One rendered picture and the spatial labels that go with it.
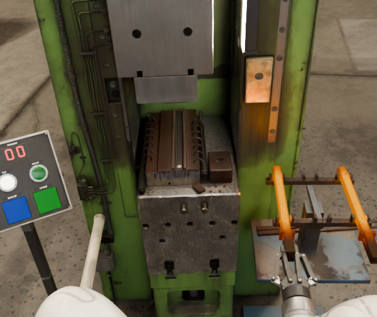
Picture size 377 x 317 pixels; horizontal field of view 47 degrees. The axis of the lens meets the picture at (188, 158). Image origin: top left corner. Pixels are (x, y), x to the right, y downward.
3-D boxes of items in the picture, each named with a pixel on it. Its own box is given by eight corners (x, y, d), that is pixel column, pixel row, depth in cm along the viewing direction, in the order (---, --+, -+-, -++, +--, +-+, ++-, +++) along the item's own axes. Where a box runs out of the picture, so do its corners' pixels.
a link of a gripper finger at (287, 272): (292, 290, 121) (287, 290, 121) (284, 258, 130) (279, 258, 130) (294, 280, 119) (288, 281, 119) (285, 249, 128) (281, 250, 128)
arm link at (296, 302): (316, 333, 113) (312, 313, 118) (321, 314, 108) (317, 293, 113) (281, 332, 114) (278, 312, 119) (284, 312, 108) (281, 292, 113)
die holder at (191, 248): (236, 272, 185) (240, 193, 158) (147, 275, 185) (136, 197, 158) (225, 185, 229) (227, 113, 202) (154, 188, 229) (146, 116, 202)
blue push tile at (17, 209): (31, 217, 143) (25, 195, 142) (8, 225, 140) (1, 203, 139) (31, 216, 144) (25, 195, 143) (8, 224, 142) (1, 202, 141)
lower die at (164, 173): (200, 184, 162) (199, 166, 157) (147, 186, 163) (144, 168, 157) (196, 123, 196) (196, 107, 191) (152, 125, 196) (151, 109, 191)
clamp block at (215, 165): (232, 183, 162) (232, 169, 158) (209, 183, 162) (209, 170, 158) (229, 163, 172) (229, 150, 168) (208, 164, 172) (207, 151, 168)
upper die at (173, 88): (198, 101, 141) (197, 75, 135) (136, 104, 141) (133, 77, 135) (194, 49, 174) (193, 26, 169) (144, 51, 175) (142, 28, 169)
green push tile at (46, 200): (62, 207, 146) (55, 186, 145) (39, 215, 143) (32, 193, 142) (61, 206, 148) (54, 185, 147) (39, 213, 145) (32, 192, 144)
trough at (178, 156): (186, 170, 158) (186, 166, 157) (171, 170, 158) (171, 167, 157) (185, 111, 192) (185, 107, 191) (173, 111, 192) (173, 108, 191)
